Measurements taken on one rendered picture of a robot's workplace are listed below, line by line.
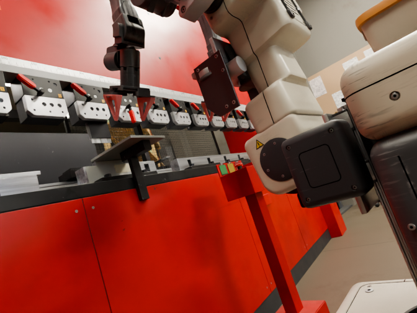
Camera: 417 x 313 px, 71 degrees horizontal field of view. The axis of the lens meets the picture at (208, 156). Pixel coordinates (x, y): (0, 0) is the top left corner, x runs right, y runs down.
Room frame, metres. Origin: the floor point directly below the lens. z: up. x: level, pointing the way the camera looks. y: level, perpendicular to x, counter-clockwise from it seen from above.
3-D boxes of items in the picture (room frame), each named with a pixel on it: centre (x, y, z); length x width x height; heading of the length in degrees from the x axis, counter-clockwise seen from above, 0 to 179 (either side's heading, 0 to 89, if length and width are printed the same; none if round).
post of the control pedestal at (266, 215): (1.39, -0.14, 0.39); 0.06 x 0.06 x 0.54; 49
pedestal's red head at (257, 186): (1.39, -0.14, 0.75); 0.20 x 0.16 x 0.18; 139
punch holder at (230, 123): (2.22, -0.22, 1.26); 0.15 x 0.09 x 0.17; 147
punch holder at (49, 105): (1.05, 0.55, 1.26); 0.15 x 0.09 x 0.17; 147
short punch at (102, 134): (1.24, 0.43, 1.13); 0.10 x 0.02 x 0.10; 147
